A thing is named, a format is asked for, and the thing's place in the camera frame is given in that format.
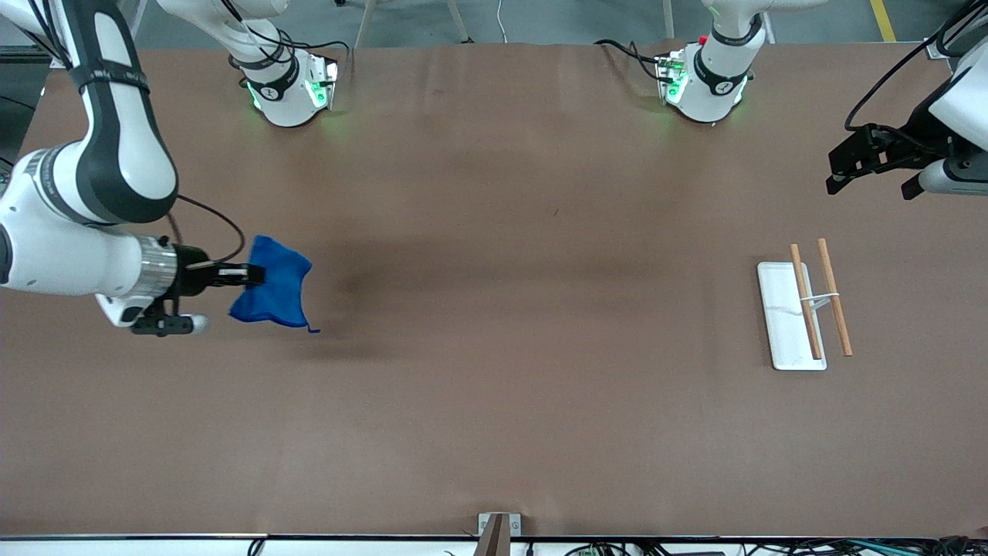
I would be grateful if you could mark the beige stand leg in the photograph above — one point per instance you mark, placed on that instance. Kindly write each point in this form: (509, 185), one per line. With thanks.
(363, 27)
(669, 19)
(461, 27)

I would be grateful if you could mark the aluminium frame profile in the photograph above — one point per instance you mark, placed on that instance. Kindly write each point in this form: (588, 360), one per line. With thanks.
(938, 48)

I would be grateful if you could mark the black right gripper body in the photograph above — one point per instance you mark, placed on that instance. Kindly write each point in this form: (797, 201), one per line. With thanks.
(190, 270)

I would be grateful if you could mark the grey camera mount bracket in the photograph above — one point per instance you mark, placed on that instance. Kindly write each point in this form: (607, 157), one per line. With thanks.
(498, 533)

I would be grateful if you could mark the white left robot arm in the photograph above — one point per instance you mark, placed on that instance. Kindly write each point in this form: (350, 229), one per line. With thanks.
(714, 81)

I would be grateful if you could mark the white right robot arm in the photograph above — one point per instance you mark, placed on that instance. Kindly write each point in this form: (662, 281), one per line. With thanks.
(116, 154)

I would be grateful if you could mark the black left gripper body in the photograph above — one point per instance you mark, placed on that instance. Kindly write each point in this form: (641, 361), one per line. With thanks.
(921, 123)

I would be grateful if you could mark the metal base connector bracket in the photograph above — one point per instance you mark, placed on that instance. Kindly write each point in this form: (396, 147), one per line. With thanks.
(670, 77)
(324, 81)

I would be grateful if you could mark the blue microfibre towel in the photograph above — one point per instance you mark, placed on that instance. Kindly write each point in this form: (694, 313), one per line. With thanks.
(278, 293)

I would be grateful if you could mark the white towel rack wooden bars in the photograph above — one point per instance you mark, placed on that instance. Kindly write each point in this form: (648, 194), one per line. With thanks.
(783, 324)

